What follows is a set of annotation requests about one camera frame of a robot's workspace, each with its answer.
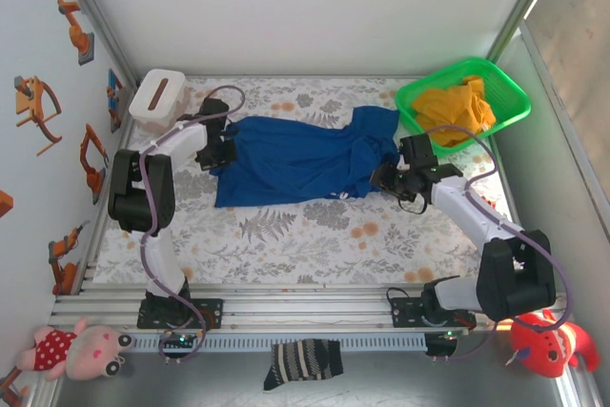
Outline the blue t-shirt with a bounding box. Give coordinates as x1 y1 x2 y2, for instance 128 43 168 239
209 105 402 209

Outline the yellow cloth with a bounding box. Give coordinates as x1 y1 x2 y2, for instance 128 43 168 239
411 74 498 149

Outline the white tissue box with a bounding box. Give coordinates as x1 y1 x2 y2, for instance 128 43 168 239
128 68 192 136

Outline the green plastic basket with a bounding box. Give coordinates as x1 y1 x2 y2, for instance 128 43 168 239
395 57 533 154

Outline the floral table mat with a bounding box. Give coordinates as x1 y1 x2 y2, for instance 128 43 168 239
92 75 530 287

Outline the small circuit board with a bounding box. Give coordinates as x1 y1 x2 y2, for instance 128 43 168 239
159 333 201 352
426 329 461 358

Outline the orange claw sticker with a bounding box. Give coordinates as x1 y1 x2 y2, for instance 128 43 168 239
12 75 64 156

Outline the black striped sock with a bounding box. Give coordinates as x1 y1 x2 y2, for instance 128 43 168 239
263 337 345 393

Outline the red monster plush toy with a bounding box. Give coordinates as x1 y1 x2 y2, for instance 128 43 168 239
505 309 601 379

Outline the pink pig plush toy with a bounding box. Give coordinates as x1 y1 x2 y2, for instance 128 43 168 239
16 315 137 382

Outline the blue orange wall sticker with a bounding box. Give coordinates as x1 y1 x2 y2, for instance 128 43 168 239
107 68 128 134

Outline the grey side rail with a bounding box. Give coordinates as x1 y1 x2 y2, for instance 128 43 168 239
519 18 610 244

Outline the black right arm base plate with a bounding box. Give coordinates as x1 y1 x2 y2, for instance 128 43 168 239
389 295 478 330

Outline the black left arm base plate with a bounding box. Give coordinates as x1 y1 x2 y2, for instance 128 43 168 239
136 297 225 331

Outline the aluminium table frame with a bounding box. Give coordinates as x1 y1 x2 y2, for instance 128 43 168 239
47 111 578 332

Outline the white slotted cable duct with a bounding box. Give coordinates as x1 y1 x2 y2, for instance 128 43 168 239
128 333 428 354

